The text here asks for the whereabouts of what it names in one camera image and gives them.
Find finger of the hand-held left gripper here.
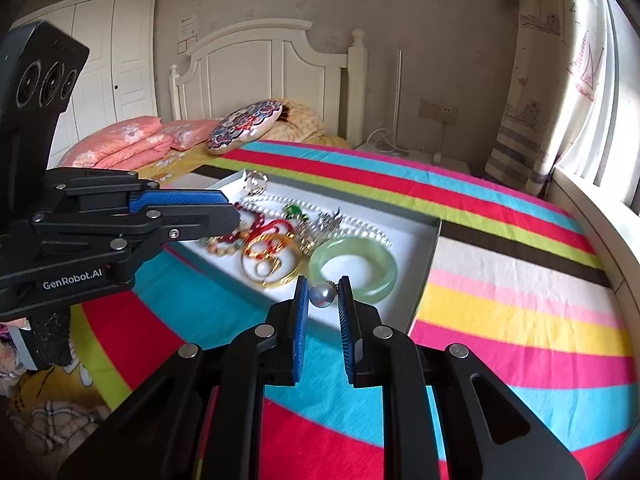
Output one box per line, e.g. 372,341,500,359
29,204,242,267
41,167,237,216

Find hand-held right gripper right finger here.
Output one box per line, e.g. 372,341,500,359
336,275,587,480

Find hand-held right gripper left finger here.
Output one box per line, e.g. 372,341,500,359
56,275,310,480

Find pastel bead bracelet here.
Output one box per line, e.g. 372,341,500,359
202,237,246,256

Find large pearl pendant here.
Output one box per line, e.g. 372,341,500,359
309,282,341,307

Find gold bangle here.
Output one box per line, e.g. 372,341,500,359
241,237,303,288

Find silver ring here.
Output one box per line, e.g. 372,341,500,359
245,171,271,196

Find red string bracelet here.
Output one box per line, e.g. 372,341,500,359
217,212,297,253

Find white pearl necklace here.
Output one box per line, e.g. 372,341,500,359
235,192,393,248

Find white cardboard box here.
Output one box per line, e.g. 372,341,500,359
180,169,442,328

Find gold chain jewelry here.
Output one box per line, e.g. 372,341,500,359
299,211,346,253

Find person's left forearm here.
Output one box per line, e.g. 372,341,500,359
0,327,30,398

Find person's left hand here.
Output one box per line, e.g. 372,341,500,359
0,304,74,370

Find yellow floral bed sheet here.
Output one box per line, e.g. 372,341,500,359
7,132,351,411

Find green jade bangle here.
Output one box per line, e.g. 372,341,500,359
307,236,398,305

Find patterned round cushion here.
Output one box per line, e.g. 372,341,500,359
206,101,287,156

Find white wardrobe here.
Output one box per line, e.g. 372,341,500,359
10,0,161,171

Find yellow quilt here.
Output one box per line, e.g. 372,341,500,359
272,100,353,150

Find white wooden headboard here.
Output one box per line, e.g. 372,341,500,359
169,19,368,148

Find striped colourful blanket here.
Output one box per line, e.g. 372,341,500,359
70,140,628,480

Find white nightstand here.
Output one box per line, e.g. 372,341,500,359
352,142,471,176

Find plaid cloth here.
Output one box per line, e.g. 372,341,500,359
10,400,111,456

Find printed window curtain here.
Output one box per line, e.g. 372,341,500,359
482,0,640,198

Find white cable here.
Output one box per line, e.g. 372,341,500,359
367,128,408,153

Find beige wall outlet plate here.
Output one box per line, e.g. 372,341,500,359
419,100,458,126

